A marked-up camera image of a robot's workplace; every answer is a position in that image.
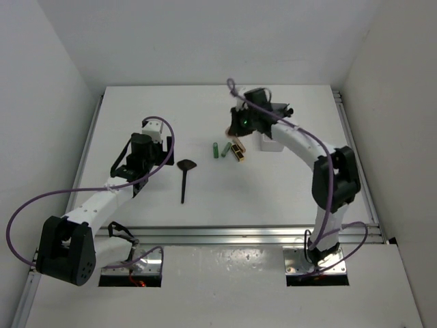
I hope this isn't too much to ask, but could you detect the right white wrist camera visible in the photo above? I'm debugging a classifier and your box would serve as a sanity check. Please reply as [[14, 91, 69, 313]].
[[235, 86, 247, 111]]

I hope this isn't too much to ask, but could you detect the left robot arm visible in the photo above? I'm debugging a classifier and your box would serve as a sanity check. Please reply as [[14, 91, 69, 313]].
[[36, 131, 174, 286]]

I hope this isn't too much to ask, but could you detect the metal mounting plate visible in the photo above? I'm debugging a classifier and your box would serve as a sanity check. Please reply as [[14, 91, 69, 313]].
[[102, 246, 164, 275], [283, 246, 347, 276]]

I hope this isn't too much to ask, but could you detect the aluminium rail frame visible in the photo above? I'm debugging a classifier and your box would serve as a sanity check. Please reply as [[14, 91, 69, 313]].
[[12, 90, 389, 328]]

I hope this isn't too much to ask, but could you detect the translucent white organizer box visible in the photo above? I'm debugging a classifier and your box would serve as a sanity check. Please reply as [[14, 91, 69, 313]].
[[260, 135, 284, 152]]

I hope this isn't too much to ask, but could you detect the purple cable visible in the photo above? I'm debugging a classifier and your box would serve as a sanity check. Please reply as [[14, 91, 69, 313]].
[[5, 115, 177, 276], [226, 77, 369, 278]]

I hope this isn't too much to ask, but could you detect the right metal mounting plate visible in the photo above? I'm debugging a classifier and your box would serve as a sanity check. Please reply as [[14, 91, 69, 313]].
[[283, 246, 347, 276]]

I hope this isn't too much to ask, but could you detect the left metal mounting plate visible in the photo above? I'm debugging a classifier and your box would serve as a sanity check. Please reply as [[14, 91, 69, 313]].
[[102, 246, 164, 275]]

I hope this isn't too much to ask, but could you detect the black gold lipstick tube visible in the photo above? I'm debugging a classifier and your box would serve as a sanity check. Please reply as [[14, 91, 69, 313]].
[[231, 144, 244, 162]]

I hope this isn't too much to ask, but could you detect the light green lip balm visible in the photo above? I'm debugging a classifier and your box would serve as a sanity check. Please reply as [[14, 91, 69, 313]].
[[221, 142, 232, 158]]

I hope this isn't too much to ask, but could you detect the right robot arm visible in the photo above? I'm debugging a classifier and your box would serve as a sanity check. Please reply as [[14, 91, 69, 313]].
[[227, 87, 361, 265]]

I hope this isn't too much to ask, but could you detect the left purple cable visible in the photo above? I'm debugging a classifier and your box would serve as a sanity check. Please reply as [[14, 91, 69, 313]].
[[5, 115, 177, 276]]

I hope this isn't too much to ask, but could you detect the dark green lip balm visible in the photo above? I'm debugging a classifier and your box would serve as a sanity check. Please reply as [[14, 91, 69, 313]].
[[213, 142, 219, 159]]

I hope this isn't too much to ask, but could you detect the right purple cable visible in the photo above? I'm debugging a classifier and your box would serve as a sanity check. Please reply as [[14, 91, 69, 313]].
[[226, 77, 369, 278]]

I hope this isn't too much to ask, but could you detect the rose gold lipstick tube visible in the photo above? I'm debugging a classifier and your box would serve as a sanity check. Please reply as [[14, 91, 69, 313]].
[[232, 137, 246, 153]]

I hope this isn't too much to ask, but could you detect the black fan makeup brush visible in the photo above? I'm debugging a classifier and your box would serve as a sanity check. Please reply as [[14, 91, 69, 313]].
[[177, 159, 197, 204]]

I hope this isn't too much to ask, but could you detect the beige makeup sponge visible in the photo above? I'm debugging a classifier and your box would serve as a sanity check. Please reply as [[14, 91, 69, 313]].
[[225, 126, 238, 139]]

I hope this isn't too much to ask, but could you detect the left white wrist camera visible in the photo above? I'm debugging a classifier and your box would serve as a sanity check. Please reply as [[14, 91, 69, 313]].
[[141, 120, 163, 144]]

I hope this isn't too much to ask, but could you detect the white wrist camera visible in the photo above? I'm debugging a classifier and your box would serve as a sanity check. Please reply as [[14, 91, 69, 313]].
[[141, 120, 163, 144], [235, 86, 247, 111]]

